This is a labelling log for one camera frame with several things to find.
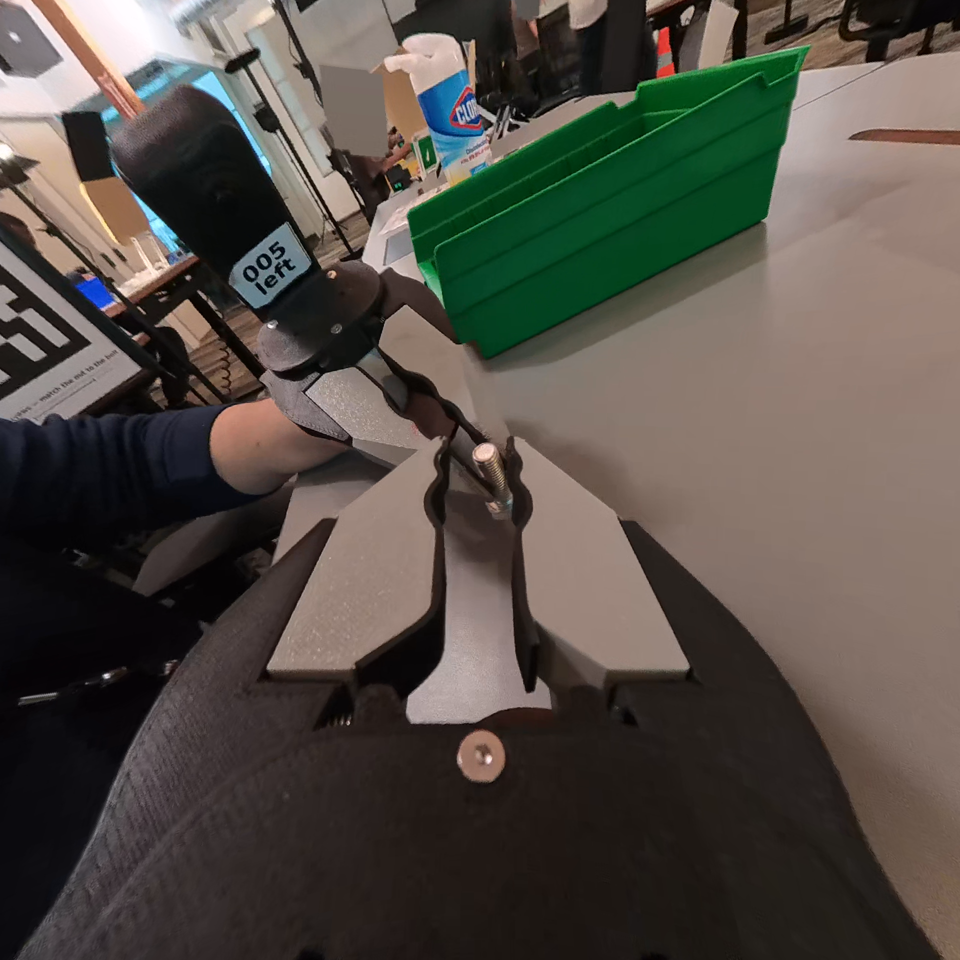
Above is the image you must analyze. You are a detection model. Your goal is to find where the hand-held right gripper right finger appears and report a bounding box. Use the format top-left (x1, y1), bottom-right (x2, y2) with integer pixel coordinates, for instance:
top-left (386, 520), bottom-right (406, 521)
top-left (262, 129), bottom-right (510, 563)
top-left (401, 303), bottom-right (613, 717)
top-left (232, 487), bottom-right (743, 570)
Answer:
top-left (504, 436), bottom-right (692, 695)

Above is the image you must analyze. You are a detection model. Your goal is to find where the person's left forearm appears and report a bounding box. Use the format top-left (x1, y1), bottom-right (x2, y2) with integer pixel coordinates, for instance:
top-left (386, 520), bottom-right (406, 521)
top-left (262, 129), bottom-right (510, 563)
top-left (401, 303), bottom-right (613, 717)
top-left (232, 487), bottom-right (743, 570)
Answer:
top-left (0, 401), bottom-right (271, 537)

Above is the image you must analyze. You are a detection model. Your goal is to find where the long steel hex bolt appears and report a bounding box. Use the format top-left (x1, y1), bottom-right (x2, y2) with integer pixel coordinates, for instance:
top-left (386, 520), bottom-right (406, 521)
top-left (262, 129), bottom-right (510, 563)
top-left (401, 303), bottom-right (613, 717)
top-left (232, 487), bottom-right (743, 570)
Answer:
top-left (470, 441), bottom-right (520, 522)

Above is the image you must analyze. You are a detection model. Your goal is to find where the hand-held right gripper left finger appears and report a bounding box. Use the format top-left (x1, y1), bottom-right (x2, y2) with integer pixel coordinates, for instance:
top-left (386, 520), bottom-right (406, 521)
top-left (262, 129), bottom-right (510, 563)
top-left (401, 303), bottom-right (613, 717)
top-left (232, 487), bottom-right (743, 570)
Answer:
top-left (264, 437), bottom-right (451, 699)

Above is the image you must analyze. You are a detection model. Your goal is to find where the wooden post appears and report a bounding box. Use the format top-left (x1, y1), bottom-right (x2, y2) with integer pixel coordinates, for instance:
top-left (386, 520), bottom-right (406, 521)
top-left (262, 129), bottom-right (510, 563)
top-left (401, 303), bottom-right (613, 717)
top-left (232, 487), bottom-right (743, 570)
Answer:
top-left (31, 0), bottom-right (145, 120)

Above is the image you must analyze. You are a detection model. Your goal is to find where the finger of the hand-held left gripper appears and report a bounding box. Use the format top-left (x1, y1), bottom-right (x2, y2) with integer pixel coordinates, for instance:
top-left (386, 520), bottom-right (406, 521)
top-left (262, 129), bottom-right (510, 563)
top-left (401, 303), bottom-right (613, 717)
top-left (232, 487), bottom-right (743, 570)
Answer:
top-left (375, 348), bottom-right (502, 502)
top-left (302, 366), bottom-right (438, 472)

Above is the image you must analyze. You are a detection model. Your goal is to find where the black tripod stand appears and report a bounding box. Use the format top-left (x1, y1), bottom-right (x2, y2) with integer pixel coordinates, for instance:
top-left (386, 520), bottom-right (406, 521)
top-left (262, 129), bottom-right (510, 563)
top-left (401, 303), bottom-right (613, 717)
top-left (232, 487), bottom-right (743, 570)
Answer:
top-left (223, 47), bottom-right (360, 260)

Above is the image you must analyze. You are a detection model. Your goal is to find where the framed black-white pattern sign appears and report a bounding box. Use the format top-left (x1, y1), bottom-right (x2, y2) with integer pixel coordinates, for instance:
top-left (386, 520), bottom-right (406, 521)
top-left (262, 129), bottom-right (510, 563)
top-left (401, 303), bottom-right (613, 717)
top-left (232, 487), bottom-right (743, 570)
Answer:
top-left (0, 223), bottom-right (162, 423)

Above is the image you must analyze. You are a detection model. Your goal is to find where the white folded card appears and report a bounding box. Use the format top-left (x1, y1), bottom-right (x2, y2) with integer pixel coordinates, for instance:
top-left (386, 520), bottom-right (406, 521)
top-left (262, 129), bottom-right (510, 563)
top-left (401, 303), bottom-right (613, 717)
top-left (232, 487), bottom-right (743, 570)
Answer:
top-left (678, 3), bottom-right (740, 72)

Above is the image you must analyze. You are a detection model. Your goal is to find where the disinfecting wipes canister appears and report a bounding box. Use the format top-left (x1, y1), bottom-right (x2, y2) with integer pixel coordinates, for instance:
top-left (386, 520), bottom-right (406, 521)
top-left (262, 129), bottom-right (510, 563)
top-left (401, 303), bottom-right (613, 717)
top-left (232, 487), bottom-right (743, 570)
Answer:
top-left (403, 32), bottom-right (498, 186)

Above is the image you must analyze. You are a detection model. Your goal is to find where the green plastic bin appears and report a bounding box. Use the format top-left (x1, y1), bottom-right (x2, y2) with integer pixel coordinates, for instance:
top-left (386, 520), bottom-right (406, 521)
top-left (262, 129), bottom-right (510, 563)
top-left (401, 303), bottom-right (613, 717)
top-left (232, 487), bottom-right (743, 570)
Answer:
top-left (407, 45), bottom-right (813, 360)

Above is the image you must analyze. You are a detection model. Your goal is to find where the person's left hand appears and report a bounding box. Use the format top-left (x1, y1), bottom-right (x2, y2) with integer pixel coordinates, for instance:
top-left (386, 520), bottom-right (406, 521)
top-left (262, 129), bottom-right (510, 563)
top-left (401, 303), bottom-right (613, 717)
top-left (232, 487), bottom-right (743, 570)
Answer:
top-left (258, 397), bottom-right (361, 492)

